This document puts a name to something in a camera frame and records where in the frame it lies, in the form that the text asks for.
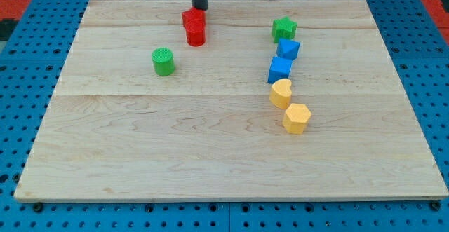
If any green star block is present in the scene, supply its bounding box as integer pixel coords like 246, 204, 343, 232
272, 16, 297, 43

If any red star block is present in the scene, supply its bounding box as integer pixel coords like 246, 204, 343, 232
182, 7, 206, 27

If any yellow hexagon block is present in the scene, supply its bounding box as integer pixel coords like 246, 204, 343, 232
282, 103, 312, 135

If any yellow heart block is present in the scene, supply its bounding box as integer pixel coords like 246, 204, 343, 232
269, 79, 292, 109

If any red cylinder block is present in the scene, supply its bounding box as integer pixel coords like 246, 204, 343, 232
185, 20, 206, 47

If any blue pentagon block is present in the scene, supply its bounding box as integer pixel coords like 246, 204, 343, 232
276, 38, 301, 60

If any light wooden board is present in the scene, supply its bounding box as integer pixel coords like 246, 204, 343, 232
15, 0, 448, 203

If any blue cube block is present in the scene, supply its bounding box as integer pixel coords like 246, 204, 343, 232
267, 57, 293, 84

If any green cylinder block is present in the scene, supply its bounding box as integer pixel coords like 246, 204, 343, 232
152, 48, 175, 76

